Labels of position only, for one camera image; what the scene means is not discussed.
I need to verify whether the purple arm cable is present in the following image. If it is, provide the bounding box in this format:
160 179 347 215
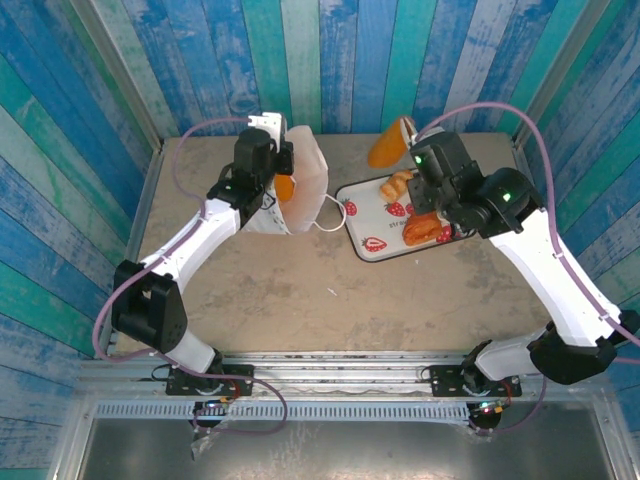
92 117 289 435
417 102 640 436

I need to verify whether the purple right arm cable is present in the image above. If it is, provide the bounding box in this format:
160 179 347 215
417 102 640 436

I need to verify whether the aluminium mounting rail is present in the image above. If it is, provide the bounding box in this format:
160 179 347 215
79 349 609 401

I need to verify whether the small circuit board with LEDs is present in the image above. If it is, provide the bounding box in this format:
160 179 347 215
192 397 236 416
472 399 511 417

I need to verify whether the fake orange loaf white top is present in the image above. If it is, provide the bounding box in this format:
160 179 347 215
367 115 417 170

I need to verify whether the white paper bag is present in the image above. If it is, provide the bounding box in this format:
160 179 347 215
238 124 348 236

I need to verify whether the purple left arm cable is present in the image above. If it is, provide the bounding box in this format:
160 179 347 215
92 117 289 435

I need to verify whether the white slotted cable duct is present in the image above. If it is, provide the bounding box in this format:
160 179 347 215
94 402 474 422

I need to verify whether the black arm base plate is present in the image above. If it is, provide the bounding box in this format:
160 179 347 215
164 363 256 397
430 364 522 399

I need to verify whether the white strawberry print tray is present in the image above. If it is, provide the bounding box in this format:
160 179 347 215
334 172 476 264

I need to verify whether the steel sheet plate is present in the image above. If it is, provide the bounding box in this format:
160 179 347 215
74 417 616 480

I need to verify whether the orange bread loaf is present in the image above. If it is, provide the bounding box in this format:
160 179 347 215
273 174 297 203

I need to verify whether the fake croissant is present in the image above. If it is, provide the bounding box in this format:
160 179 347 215
379 169 416 202

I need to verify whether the aluminium frame post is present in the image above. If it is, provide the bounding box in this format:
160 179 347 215
510 0 612 149
69 0 166 154

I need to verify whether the clear plastic scrap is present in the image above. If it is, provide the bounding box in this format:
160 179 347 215
189 424 226 461

